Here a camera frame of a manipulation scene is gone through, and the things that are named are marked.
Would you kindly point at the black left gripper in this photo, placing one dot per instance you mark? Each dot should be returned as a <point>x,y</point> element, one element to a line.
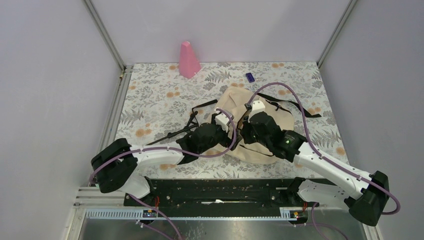
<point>227,141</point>

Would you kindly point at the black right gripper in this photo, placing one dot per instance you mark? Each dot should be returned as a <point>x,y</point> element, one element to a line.
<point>244,132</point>

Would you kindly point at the cream canvas backpack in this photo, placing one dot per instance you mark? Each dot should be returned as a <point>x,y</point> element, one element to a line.
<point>291,146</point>

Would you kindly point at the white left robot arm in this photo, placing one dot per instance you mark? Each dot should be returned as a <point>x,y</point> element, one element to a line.
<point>115,168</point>

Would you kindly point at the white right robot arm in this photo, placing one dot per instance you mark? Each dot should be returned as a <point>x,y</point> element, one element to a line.
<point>363,194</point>

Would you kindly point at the purple eraser block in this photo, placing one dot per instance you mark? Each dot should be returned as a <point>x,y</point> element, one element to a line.
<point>250,77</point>

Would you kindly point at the floral patterned table mat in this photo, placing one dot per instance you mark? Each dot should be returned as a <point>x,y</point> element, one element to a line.
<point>159,101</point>

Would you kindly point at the pink cone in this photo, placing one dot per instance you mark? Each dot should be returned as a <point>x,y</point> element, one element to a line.
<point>189,64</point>

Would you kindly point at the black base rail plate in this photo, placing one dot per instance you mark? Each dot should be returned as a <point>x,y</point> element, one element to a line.
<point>228,199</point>

